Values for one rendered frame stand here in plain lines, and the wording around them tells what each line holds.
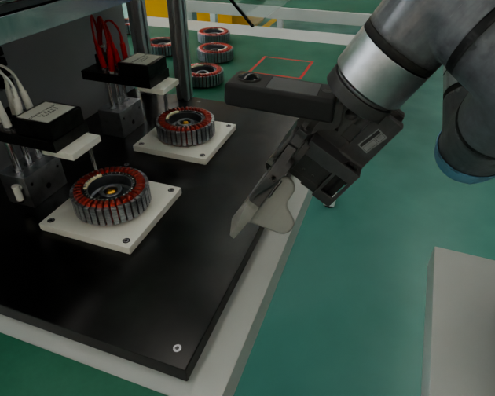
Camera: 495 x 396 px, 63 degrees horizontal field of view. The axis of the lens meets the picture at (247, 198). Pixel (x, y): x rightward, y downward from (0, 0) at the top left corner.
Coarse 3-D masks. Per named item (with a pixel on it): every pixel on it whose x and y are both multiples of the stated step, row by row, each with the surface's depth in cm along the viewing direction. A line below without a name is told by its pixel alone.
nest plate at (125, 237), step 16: (160, 192) 64; (176, 192) 64; (64, 208) 61; (160, 208) 61; (48, 224) 58; (64, 224) 58; (80, 224) 58; (128, 224) 58; (144, 224) 58; (96, 240) 55; (112, 240) 55; (128, 240) 55
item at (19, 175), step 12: (48, 156) 65; (12, 168) 62; (24, 168) 62; (36, 168) 62; (48, 168) 64; (60, 168) 66; (12, 180) 61; (24, 180) 60; (36, 180) 62; (48, 180) 64; (60, 180) 67; (12, 192) 63; (24, 192) 61; (36, 192) 62; (48, 192) 65; (24, 204) 63; (36, 204) 63
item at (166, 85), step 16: (96, 64) 78; (128, 64) 72; (144, 64) 71; (160, 64) 74; (96, 80) 76; (112, 80) 74; (128, 80) 73; (144, 80) 72; (160, 80) 75; (176, 80) 76; (112, 96) 78
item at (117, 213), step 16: (96, 176) 61; (112, 176) 62; (128, 176) 62; (144, 176) 62; (80, 192) 58; (96, 192) 62; (128, 192) 58; (144, 192) 59; (80, 208) 56; (96, 208) 56; (112, 208) 55; (128, 208) 57; (144, 208) 59; (96, 224) 57; (112, 224) 58
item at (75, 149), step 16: (32, 112) 55; (48, 112) 55; (64, 112) 55; (80, 112) 57; (0, 128) 57; (16, 128) 55; (32, 128) 54; (48, 128) 53; (64, 128) 55; (80, 128) 58; (16, 144) 56; (32, 144) 55; (48, 144) 54; (64, 144) 55; (80, 144) 56; (96, 144) 58; (16, 160) 60
